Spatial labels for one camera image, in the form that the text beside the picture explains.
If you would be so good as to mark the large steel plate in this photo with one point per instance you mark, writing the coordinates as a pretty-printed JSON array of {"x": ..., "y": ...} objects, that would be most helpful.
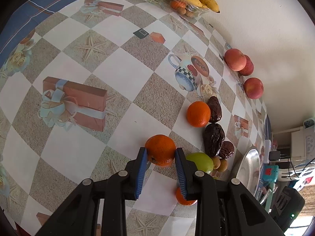
[{"x": 248, "y": 172}]

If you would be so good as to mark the green fruit left one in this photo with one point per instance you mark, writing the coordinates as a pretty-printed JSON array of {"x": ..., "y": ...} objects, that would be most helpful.
[{"x": 203, "y": 162}]

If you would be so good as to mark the red apple middle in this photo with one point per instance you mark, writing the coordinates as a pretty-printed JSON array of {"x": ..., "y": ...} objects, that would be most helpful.
[{"x": 248, "y": 69}]

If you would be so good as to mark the brown longan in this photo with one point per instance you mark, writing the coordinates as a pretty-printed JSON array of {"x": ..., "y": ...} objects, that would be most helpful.
[
  {"x": 216, "y": 161},
  {"x": 223, "y": 165}
]

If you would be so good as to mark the red apple right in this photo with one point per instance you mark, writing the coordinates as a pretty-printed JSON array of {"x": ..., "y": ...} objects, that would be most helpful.
[{"x": 254, "y": 88}]

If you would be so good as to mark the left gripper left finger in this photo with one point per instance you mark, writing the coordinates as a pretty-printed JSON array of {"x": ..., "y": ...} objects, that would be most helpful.
[{"x": 78, "y": 214}]

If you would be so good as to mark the orange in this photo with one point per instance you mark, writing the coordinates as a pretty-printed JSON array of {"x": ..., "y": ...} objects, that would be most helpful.
[
  {"x": 160, "y": 150},
  {"x": 180, "y": 198},
  {"x": 198, "y": 114}
]

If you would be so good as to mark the small dark date top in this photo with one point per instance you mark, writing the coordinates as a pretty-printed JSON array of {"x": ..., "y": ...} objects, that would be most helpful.
[{"x": 215, "y": 109}]

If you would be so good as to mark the red apple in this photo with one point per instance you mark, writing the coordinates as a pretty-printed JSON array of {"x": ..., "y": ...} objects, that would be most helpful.
[
  {"x": 254, "y": 88},
  {"x": 235, "y": 59},
  {"x": 248, "y": 69}
]

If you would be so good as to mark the teal plastic box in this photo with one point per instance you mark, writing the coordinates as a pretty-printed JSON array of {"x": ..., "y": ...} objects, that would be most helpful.
[{"x": 270, "y": 173}]

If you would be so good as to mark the brown longan right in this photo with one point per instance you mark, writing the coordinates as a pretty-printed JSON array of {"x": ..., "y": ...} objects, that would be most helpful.
[{"x": 223, "y": 165}]

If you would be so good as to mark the brown longan left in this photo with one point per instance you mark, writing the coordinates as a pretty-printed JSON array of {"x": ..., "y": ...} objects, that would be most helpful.
[{"x": 216, "y": 161}]

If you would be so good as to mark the round dark date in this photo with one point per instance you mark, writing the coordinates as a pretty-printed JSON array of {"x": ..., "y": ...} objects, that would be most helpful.
[{"x": 227, "y": 150}]

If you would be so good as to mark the orange beside dates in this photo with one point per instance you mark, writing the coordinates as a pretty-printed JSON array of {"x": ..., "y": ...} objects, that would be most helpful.
[{"x": 198, "y": 114}]

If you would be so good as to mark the black power adapter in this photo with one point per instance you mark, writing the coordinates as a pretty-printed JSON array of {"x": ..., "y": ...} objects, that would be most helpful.
[{"x": 274, "y": 155}]

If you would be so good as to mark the red apple left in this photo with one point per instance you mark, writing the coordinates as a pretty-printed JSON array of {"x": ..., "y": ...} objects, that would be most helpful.
[{"x": 235, "y": 59}]

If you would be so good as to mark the checkered patterned tablecloth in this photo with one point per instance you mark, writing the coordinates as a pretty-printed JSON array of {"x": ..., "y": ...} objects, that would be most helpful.
[{"x": 85, "y": 83}]

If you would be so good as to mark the white power strip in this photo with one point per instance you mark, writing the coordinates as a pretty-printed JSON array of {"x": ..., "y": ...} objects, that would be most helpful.
[{"x": 267, "y": 150}]

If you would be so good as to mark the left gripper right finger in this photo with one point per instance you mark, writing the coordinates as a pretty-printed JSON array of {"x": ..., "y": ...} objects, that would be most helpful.
[{"x": 223, "y": 208}]

